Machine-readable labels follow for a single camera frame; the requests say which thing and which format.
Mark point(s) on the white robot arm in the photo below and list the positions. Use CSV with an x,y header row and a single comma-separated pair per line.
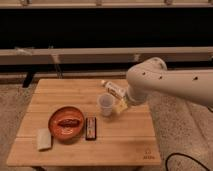
x,y
152,75

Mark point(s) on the translucent plastic cup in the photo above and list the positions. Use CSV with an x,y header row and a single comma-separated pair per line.
x,y
106,102

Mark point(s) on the orange ceramic bowl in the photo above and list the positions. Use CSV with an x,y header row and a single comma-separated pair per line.
x,y
66,123

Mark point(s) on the yellow sponge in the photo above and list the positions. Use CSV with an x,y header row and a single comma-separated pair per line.
x,y
120,106

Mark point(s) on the dark snack bar package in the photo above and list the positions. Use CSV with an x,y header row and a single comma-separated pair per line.
x,y
91,128

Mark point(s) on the wooden table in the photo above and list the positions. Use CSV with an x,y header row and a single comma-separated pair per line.
x,y
124,140

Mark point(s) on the white sponge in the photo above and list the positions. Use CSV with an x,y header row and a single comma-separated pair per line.
x,y
44,139

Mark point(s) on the long wall rail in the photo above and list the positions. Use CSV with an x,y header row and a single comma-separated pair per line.
x,y
28,56

